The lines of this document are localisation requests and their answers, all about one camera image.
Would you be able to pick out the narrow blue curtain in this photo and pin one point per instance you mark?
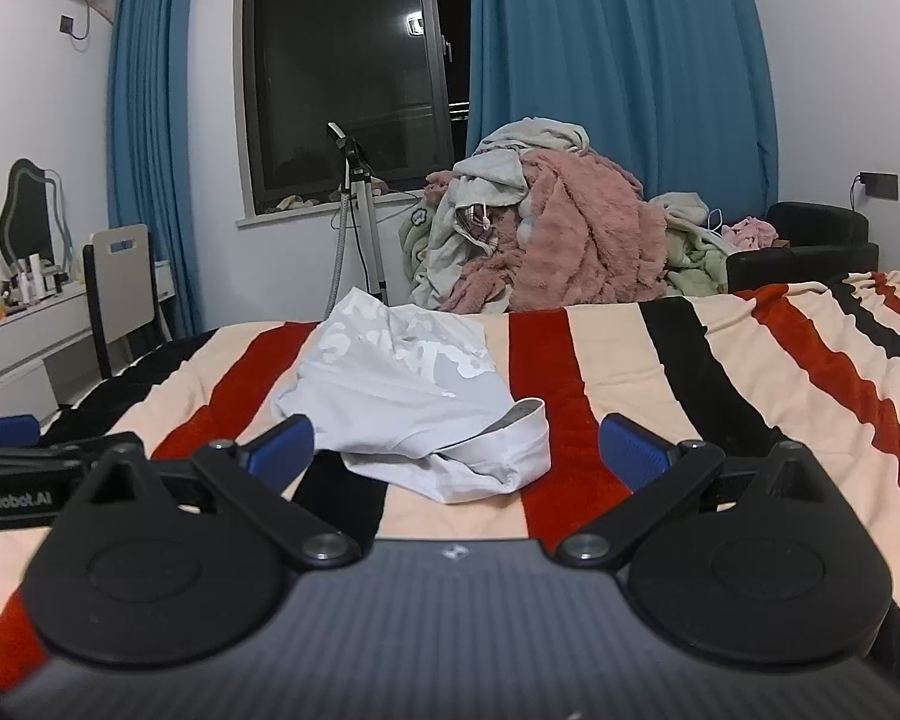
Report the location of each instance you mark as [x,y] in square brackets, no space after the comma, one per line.
[150,165]

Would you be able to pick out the small black wall plug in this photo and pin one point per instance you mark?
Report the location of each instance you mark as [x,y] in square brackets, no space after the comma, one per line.
[67,23]

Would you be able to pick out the plain green fleece blanket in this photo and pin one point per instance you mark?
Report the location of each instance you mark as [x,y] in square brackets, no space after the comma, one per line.
[694,262]

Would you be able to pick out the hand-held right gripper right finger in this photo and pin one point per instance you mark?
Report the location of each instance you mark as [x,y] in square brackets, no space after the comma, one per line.
[634,454]

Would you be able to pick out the white t-shirt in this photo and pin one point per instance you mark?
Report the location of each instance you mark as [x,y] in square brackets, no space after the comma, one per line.
[390,390]

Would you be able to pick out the black armchair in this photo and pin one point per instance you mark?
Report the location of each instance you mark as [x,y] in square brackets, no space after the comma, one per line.
[817,240]

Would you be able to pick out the row of cosmetic bottles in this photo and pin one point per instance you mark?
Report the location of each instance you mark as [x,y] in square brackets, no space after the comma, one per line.
[30,277]

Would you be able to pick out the white chair with black frame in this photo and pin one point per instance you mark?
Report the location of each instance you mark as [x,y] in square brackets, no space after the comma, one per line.
[120,277]

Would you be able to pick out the white dressing desk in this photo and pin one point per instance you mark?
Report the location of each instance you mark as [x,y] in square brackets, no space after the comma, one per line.
[15,345]

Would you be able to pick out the beige stuffed item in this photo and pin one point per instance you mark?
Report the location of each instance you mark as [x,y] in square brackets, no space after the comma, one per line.
[292,202]

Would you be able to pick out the green patterned fleece cloth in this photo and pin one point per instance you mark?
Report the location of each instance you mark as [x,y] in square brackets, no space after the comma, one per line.
[416,240]

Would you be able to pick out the small pink cloth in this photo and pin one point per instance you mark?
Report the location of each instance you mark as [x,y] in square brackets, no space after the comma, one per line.
[750,232]

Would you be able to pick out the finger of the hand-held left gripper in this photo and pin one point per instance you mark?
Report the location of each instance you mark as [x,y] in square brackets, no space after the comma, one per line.
[4,431]

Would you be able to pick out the wide blue curtain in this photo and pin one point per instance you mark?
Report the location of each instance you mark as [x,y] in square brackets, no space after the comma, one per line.
[607,52]

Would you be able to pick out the pink fluffy blanket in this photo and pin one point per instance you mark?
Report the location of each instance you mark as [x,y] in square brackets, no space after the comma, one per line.
[585,240]

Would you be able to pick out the black wall socket with charger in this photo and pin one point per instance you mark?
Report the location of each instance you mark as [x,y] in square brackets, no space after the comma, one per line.
[879,185]

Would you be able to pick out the silver tripod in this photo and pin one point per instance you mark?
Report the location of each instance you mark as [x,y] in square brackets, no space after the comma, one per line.
[360,195]

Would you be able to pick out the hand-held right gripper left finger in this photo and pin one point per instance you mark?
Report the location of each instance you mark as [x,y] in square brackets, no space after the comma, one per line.
[283,448]

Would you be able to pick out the red black cream striped blanket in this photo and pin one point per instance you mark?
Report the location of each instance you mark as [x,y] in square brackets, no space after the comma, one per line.
[720,390]

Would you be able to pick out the wavy-edged mirror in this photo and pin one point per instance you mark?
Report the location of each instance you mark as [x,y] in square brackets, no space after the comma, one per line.
[26,217]

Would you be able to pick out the dark window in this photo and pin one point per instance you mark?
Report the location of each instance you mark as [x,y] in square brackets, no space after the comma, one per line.
[330,67]

